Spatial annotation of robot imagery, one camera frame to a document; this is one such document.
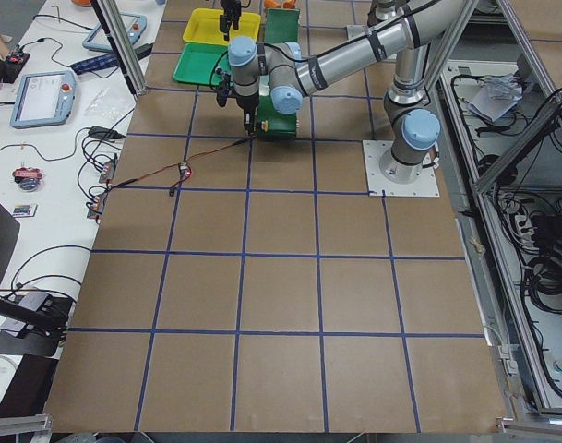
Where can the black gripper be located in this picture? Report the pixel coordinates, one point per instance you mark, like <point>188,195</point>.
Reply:
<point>230,10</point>
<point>245,102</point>

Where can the orange cylinder plain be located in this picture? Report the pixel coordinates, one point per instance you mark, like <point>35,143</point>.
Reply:
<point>271,4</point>

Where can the yellow plastic tray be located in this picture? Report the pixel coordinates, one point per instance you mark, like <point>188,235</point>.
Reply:
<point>204,27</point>

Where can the green plastic tray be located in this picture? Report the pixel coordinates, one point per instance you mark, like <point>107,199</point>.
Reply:
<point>198,63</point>

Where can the green conveyor belt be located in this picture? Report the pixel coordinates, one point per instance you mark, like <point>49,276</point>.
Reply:
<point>282,29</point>

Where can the motor controller board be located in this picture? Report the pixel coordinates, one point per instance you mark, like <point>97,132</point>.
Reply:
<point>185,171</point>

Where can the blue plaid pouch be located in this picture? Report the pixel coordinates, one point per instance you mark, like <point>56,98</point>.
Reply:
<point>105,61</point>

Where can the clear plastic bag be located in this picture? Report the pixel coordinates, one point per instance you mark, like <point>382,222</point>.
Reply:
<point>108,103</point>

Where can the black power adapter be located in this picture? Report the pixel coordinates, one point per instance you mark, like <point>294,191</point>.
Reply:
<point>103,133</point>

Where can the near teach pendant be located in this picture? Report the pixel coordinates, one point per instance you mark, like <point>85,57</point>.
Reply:
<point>44,99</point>

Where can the aluminium frame post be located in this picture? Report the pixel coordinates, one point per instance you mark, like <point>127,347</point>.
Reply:
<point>109,17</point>

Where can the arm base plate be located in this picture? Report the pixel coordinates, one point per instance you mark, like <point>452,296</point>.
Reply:
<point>386,177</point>
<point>354,31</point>

